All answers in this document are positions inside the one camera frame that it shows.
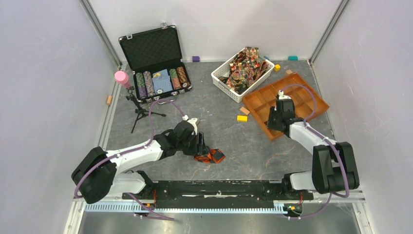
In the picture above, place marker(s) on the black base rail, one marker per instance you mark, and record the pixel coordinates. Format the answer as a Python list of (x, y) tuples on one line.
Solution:
[(209, 194)]

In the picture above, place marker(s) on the small brown cube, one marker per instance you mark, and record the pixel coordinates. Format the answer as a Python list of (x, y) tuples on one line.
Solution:
[(288, 72)]

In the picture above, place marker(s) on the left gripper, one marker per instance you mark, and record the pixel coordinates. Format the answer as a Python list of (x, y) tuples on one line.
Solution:
[(198, 149)]

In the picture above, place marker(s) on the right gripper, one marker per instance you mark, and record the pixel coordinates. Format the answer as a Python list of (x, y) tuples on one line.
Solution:
[(269, 124)]

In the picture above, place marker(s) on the black poker chip case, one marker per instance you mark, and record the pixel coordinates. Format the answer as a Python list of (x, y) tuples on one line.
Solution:
[(153, 51)]

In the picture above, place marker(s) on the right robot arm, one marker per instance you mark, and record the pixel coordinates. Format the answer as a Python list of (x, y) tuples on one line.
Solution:
[(334, 169)]

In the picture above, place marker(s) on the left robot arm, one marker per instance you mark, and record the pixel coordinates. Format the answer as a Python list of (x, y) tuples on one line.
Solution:
[(102, 173)]

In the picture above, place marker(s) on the wooden compartment tray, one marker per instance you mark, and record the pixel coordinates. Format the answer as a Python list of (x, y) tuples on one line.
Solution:
[(307, 103)]

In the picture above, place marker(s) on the brown wooden block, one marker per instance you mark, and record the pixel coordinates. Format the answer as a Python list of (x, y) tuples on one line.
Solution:
[(245, 111)]

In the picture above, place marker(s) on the orange navy striped tie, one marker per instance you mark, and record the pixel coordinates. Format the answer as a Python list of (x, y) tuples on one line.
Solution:
[(213, 156)]

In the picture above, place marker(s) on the patterned colourful ties pile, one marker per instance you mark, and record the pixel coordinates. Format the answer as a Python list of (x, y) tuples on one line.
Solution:
[(245, 70)]

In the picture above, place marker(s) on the pink microphone on tripod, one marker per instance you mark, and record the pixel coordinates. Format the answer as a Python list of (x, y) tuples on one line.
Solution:
[(122, 78)]

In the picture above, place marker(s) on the small yellow cube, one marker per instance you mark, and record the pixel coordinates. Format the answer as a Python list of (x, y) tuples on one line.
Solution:
[(277, 67)]

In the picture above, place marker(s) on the teal block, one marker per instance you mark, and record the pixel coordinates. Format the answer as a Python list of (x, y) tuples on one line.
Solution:
[(293, 58)]

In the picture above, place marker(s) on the white plastic basket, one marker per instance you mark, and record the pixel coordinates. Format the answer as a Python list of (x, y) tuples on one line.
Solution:
[(224, 69)]

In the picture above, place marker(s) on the yellow block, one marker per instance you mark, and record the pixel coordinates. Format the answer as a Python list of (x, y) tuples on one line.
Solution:
[(242, 118)]

